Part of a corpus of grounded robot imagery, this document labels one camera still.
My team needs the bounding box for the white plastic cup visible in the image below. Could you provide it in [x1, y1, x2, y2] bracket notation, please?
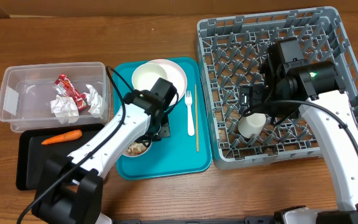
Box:
[237, 113, 267, 138]

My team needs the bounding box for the bowl with nuts and crumbs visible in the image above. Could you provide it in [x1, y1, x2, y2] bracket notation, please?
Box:
[123, 142, 152, 157]

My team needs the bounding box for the white napkin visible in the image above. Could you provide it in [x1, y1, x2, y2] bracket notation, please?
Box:
[50, 95, 79, 124]
[85, 84, 104, 118]

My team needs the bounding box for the orange carrot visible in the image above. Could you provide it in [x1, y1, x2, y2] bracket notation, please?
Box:
[42, 129, 83, 145]

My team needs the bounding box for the red snack wrapper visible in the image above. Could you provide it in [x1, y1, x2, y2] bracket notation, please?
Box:
[54, 73, 88, 111]

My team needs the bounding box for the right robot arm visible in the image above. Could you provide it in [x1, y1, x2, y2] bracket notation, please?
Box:
[240, 37, 358, 224]

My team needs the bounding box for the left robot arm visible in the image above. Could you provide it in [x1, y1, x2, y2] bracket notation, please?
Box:
[31, 78, 177, 223]

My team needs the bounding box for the grey dishwasher rack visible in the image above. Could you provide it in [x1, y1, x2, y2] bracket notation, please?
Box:
[196, 6, 358, 169]

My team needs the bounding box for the teal serving tray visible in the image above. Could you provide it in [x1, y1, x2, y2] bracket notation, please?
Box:
[116, 57, 213, 180]

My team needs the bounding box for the white plastic fork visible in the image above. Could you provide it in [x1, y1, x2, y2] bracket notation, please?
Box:
[185, 90, 195, 136]

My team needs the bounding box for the small white plate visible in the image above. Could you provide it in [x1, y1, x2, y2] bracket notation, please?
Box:
[132, 62, 167, 91]

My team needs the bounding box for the large white plate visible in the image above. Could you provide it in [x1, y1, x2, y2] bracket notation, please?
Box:
[149, 59, 188, 100]

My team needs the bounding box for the wooden chopstick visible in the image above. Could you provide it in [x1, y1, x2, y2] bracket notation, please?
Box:
[195, 84, 200, 152]

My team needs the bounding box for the black plastic tray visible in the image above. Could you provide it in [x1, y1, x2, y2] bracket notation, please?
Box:
[16, 123, 104, 190]

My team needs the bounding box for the clear plastic storage bin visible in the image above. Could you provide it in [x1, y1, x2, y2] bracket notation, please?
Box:
[0, 62, 111, 133]

